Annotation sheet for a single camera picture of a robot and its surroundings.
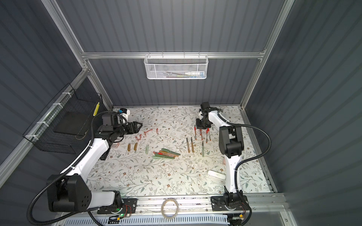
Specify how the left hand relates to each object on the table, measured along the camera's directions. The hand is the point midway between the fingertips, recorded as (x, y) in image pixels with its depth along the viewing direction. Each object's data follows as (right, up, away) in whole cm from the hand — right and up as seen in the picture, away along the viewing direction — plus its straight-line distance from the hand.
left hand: (138, 125), depth 83 cm
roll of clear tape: (+16, -44, -12) cm, 49 cm away
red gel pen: (+40, -9, +19) cm, 45 cm away
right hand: (+40, -2, +19) cm, 44 cm away
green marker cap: (+2, -17, +13) cm, 21 cm away
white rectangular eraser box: (+46, -29, -2) cm, 55 cm away
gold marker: (+31, -18, +12) cm, 37 cm away
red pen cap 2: (+1, -5, +22) cm, 23 cm away
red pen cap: (-5, -8, +19) cm, 21 cm away
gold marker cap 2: (-6, -16, +13) cm, 21 cm away
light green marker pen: (+40, -17, +13) cm, 46 cm away
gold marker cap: (-11, -16, +13) cm, 23 cm away
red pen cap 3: (+7, -5, +22) cm, 24 cm away
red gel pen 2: (+36, -4, +22) cm, 42 cm away
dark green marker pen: (+18, -19, +11) cm, 28 cm away
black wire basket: (-33, +1, -12) cm, 35 cm away
